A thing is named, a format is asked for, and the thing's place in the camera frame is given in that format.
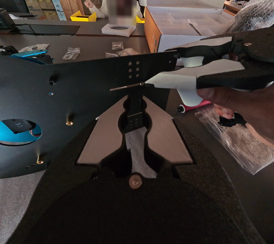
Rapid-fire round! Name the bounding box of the person's right hand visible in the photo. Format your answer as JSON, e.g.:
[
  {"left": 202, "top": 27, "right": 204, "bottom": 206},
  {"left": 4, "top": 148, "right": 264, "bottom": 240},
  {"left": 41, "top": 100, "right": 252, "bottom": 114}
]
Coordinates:
[{"left": 196, "top": 85, "right": 274, "bottom": 149}]

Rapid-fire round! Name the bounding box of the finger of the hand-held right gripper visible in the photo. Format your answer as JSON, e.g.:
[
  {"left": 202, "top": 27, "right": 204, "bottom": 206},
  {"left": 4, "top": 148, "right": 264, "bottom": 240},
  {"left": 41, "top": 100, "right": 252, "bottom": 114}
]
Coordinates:
[
  {"left": 164, "top": 36, "right": 233, "bottom": 59},
  {"left": 144, "top": 59, "right": 245, "bottom": 90}
]

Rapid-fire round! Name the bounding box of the red screwdriver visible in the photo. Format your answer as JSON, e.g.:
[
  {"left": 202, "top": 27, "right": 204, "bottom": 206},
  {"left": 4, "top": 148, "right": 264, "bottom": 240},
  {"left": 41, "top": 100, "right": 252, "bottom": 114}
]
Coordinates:
[{"left": 177, "top": 99, "right": 214, "bottom": 113}]

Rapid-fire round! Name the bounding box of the white foam insert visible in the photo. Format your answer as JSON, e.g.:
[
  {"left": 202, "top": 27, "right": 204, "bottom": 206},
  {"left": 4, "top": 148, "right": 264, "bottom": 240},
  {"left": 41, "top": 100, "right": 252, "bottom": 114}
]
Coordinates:
[{"left": 101, "top": 24, "right": 137, "bottom": 37}]

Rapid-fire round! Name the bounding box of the black flat tray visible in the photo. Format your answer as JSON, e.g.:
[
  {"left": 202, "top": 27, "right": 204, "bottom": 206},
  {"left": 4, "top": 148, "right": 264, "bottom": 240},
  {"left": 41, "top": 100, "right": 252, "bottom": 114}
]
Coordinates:
[{"left": 30, "top": 24, "right": 81, "bottom": 36}]

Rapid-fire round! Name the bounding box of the orange cardboard box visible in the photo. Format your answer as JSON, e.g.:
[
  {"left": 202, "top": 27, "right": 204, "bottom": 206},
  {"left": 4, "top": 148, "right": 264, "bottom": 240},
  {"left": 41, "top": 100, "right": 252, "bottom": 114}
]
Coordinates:
[{"left": 138, "top": 0, "right": 236, "bottom": 53}]

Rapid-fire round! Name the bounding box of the bubble wrap bundle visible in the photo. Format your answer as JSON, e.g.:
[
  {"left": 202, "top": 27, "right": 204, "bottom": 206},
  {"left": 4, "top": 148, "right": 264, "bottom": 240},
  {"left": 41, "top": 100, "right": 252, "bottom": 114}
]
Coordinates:
[{"left": 227, "top": 0, "right": 274, "bottom": 33}]

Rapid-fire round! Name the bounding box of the white foam sheet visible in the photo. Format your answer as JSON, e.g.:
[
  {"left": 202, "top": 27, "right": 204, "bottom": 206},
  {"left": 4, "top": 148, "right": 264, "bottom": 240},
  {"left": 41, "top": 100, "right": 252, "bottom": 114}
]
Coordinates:
[{"left": 0, "top": 129, "right": 158, "bottom": 244}]

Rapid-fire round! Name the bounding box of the large clear zip bag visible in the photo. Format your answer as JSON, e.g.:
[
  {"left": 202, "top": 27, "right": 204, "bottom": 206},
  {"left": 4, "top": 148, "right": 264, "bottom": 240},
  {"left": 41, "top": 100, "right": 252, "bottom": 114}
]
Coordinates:
[{"left": 195, "top": 105, "right": 274, "bottom": 176}]

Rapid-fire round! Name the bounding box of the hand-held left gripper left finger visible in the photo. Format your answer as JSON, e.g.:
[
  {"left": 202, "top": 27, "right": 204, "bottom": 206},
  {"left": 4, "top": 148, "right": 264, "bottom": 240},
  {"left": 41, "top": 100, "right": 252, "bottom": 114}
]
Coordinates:
[{"left": 76, "top": 95, "right": 129, "bottom": 165}]

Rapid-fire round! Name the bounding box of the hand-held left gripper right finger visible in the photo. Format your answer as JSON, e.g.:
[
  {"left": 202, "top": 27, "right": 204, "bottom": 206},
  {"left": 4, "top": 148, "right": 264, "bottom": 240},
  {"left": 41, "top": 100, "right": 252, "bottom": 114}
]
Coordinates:
[{"left": 142, "top": 95, "right": 194, "bottom": 165}]

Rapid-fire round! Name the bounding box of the blue hobby robot arm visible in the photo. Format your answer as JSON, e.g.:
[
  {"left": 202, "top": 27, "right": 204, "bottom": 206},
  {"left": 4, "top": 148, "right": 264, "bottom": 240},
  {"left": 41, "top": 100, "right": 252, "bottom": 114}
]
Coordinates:
[{"left": 0, "top": 49, "right": 178, "bottom": 179}]

